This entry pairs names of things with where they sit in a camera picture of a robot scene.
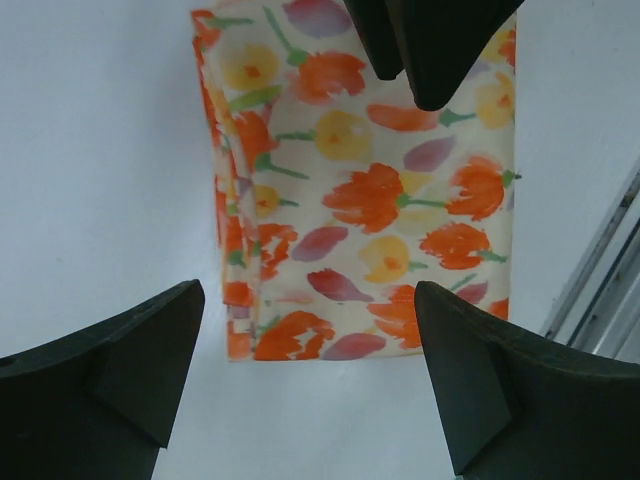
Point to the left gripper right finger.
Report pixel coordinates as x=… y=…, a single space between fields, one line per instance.
x=515 y=405

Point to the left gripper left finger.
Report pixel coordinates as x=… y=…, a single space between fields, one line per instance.
x=100 y=403

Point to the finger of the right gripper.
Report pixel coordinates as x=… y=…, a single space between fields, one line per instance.
x=438 y=42
x=373 y=25

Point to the orange floral cream skirt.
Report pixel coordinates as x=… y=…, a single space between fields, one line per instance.
x=336 y=195

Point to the aluminium frame rail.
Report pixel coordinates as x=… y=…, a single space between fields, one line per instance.
x=598 y=309

